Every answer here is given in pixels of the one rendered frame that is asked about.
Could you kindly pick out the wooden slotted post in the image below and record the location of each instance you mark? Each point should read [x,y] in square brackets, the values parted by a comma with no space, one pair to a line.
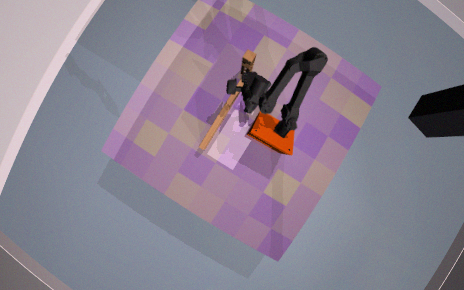
[248,62]

